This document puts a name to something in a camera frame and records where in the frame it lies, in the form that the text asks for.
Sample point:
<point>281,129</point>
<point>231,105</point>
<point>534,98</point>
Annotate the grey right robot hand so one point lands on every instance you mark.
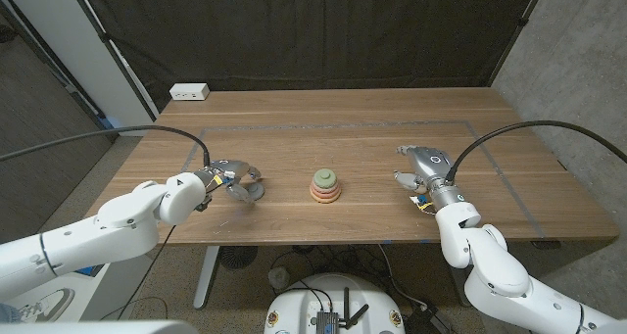
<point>431,165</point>

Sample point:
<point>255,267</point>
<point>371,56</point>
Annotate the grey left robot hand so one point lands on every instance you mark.
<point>232,170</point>

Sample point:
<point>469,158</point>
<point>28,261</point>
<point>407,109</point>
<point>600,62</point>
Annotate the grey toy disk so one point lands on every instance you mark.
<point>256,191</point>

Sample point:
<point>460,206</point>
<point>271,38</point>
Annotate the green toy disk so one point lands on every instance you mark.
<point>325,178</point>

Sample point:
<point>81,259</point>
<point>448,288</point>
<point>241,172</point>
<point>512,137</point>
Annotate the dusty pink toy disk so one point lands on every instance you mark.
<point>325,190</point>

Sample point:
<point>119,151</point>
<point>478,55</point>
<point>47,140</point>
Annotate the coral red toy disk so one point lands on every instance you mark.
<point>325,195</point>

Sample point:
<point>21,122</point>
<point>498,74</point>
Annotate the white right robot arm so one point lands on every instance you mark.
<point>499,270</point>

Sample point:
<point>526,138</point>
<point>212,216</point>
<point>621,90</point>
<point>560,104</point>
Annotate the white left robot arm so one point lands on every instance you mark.
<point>98,226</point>

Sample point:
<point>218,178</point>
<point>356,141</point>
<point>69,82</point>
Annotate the large orange toy disk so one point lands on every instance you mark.
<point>325,200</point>

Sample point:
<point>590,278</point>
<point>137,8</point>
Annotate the black round floor fan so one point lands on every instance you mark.
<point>238,256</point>

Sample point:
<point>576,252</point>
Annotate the white power strip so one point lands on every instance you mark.
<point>189,91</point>

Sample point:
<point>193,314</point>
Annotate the white table leg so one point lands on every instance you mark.
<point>207,275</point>

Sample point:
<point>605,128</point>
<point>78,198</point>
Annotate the white round floor object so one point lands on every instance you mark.
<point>279,278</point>

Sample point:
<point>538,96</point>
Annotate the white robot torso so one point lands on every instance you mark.
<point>294,309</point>

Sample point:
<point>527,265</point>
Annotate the black power adapter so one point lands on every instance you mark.
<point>431,320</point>

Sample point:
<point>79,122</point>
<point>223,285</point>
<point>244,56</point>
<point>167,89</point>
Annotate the black backdrop cloth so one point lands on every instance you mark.
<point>313,35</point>

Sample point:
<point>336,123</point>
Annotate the black backdrop stand pole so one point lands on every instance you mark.
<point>516,33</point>
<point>112,52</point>

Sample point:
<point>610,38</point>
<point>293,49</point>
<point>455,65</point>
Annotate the white pedal platform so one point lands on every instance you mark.
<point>122,285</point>

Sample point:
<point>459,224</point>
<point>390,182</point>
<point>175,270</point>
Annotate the blue foot pedal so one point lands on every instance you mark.
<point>88,270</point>

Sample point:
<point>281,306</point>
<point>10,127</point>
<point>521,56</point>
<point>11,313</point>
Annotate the black radio module with antennas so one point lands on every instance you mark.
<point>327,321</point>

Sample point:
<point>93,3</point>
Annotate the white sneaker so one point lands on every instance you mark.
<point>46,304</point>

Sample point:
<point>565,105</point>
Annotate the person leg in jeans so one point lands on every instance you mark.
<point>9,313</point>

